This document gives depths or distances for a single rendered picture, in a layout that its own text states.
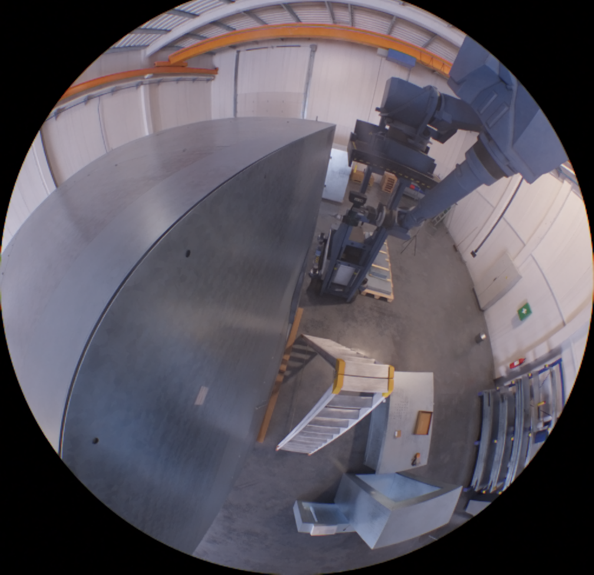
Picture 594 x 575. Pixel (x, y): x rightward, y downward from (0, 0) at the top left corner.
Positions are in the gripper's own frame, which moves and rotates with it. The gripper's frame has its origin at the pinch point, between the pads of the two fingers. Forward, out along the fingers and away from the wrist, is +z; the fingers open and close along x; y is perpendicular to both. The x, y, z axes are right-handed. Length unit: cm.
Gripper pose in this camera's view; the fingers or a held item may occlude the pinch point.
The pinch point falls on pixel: (355, 208)
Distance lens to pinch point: 123.9
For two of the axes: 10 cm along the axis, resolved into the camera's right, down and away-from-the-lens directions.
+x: 2.4, -6.8, 6.9
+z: -9.6, -2.6, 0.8
